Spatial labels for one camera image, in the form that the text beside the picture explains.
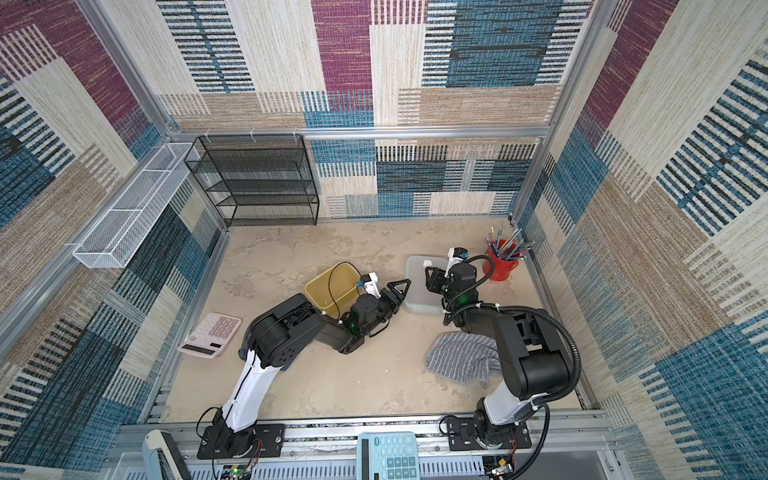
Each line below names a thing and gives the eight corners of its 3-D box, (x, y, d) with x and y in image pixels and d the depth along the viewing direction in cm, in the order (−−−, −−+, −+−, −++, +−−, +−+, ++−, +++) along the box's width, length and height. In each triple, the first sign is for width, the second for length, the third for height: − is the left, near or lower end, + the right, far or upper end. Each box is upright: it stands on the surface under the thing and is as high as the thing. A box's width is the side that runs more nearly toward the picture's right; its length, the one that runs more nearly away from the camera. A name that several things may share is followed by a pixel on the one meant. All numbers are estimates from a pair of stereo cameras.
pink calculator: (183, 353, 89) (177, 348, 86) (209, 314, 97) (204, 309, 94) (218, 362, 88) (212, 357, 85) (241, 321, 96) (237, 316, 93)
